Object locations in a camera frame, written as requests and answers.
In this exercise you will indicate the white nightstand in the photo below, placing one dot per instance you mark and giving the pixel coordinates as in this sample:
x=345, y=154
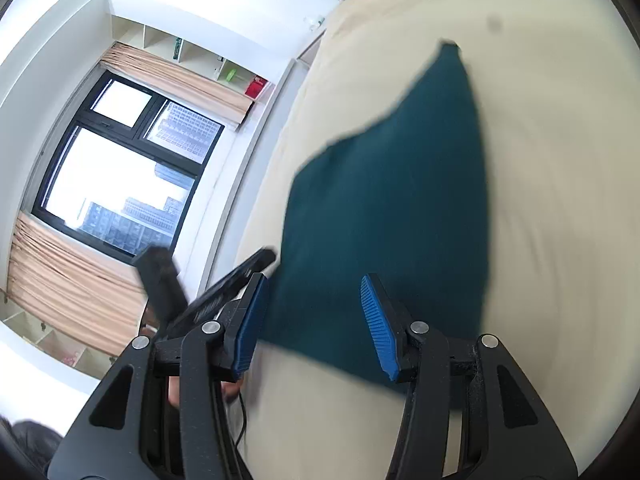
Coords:
x=311, y=47

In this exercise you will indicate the person's dark clothing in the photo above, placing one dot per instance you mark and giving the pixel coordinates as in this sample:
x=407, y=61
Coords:
x=30, y=442

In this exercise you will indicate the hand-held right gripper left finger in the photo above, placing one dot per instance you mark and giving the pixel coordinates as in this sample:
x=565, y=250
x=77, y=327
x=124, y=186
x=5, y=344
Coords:
x=251, y=330

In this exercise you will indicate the black framed window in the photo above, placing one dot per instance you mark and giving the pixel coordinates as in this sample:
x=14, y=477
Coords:
x=120, y=175

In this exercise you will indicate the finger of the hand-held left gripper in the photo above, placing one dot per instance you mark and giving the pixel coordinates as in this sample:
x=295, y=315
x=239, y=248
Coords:
x=235, y=280
x=160, y=280

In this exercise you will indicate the red box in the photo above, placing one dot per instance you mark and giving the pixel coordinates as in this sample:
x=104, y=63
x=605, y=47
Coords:
x=256, y=87

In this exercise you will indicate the green book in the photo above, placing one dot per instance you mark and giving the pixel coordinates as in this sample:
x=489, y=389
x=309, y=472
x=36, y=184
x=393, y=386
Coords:
x=177, y=48

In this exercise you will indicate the bed with beige sheet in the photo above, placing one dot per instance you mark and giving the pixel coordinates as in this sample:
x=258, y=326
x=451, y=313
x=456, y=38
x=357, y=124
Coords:
x=550, y=160

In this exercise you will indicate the peach curtain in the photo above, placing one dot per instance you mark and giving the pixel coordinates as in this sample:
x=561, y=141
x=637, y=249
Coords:
x=190, y=87
x=70, y=285

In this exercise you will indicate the green box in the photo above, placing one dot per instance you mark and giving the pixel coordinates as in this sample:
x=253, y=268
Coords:
x=230, y=75

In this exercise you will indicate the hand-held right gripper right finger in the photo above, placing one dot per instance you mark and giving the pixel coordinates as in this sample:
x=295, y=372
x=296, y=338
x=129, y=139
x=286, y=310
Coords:
x=380, y=330

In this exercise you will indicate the dark teal knit sweater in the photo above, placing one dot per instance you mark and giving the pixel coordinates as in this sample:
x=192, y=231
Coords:
x=390, y=200

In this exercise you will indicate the white shelf unit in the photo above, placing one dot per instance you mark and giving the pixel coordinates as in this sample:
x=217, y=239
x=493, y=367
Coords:
x=200, y=55
x=55, y=342

